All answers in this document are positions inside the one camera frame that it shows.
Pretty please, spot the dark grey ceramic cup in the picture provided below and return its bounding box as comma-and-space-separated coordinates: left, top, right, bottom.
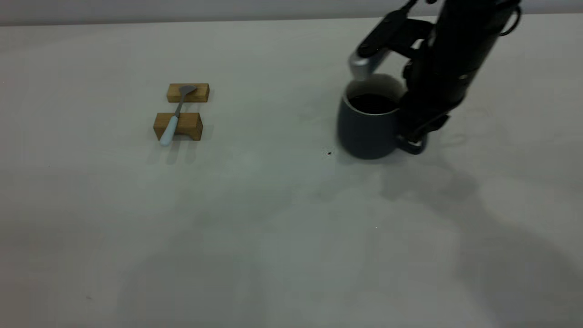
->
337, 75, 429, 160

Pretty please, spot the spoon with pale blue handle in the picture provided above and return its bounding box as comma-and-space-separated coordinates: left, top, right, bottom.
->
159, 85, 198, 147

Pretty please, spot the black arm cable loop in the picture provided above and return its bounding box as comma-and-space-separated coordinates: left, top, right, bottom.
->
499, 4, 522, 38

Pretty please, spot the notched wooden block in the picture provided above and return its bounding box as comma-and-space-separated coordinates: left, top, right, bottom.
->
153, 113, 203, 141

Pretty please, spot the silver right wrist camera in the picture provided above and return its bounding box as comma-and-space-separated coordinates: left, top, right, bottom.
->
348, 8, 435, 82

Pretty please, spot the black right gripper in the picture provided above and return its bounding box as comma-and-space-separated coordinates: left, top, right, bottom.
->
399, 25, 508, 145

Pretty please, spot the flat wooden block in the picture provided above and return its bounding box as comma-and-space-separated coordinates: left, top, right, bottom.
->
167, 83, 210, 103

